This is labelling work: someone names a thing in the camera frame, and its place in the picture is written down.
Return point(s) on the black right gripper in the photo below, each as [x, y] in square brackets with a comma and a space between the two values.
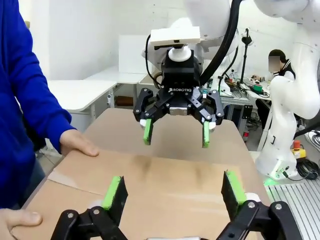
[178, 82]

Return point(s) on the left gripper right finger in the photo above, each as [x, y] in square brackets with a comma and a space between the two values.
[247, 200]

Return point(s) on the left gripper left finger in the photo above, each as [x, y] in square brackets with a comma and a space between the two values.
[110, 202]

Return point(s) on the brown cardboard box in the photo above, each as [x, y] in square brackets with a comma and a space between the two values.
[162, 195]

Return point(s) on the person's left forearm blue sleeve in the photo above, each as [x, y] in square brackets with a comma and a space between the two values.
[47, 107]

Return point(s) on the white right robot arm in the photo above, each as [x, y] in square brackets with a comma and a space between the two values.
[280, 125]

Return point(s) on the person's left hand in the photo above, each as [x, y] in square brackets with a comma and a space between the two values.
[80, 143]

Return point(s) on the person's right hand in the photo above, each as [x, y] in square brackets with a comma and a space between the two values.
[17, 221]

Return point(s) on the cluttered electronics workbench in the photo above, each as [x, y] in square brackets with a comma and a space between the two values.
[240, 90]

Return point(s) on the red emergency stop button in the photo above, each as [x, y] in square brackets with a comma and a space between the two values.
[298, 148]

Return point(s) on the green tape roll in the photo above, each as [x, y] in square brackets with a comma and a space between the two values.
[257, 88]

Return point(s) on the white desk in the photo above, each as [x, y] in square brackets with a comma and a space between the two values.
[82, 92]

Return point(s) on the seated person in dark jacket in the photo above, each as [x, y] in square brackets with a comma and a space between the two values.
[277, 82]

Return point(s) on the person in blue jacket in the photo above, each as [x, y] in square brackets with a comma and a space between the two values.
[17, 87]

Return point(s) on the aluminium base plate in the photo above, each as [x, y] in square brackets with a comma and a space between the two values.
[297, 200]

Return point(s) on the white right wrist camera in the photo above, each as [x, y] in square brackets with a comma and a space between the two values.
[175, 36]

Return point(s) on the black camera tripod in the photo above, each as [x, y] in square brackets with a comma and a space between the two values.
[246, 57]

